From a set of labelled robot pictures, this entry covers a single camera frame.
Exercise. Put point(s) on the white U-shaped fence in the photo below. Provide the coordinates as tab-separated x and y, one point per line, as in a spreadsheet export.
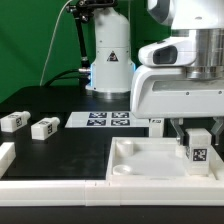
104	192

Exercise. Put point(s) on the white marker sheet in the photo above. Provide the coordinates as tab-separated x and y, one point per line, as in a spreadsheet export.
123	119

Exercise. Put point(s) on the white square tabletop part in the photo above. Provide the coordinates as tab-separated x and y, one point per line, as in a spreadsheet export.
143	158

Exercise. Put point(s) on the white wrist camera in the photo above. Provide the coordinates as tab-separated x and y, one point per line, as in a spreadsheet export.
173	51

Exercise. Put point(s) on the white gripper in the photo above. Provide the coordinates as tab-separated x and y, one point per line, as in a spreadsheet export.
166	93

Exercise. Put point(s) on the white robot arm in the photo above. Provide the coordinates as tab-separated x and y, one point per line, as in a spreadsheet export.
112	72

